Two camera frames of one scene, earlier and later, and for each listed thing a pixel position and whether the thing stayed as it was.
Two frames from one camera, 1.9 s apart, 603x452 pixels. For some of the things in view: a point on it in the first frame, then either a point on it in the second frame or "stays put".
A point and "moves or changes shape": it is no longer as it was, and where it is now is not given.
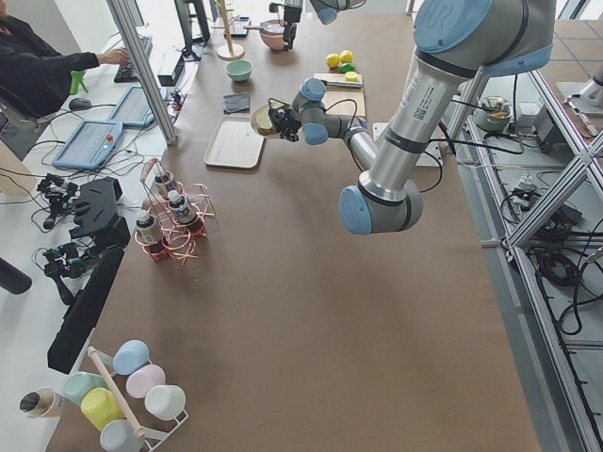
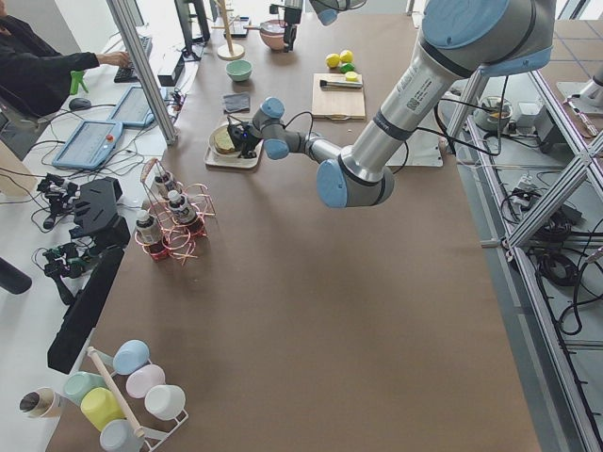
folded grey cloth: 235,104 stays put
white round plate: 263,132 moves or changes shape
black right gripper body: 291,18 stays put
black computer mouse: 79,104 stays put
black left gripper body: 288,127 → 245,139
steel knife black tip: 342,84 stays put
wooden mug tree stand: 228,52 stays put
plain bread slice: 261,121 moves or changes shape
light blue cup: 130,355 stays put
